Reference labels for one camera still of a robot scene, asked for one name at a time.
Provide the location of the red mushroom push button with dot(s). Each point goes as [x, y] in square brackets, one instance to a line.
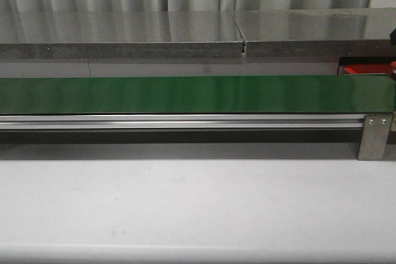
[393, 74]

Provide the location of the green conveyor belt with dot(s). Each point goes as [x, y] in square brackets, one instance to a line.
[202, 94]

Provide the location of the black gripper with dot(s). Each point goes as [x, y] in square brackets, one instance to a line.
[393, 37]

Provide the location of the grey stone counter slab left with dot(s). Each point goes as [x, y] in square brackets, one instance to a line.
[120, 35]

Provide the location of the grey stone counter slab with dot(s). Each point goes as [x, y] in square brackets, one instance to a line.
[318, 33]
[120, 35]

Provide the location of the red plastic tray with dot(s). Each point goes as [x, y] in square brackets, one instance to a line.
[386, 69]

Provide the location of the grey stone counter slab right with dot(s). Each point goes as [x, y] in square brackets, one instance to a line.
[318, 33]

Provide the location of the aluminium conveyor side rail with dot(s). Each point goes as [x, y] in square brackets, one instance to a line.
[181, 121]

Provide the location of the steel conveyor support bracket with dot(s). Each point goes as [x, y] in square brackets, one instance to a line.
[376, 128]

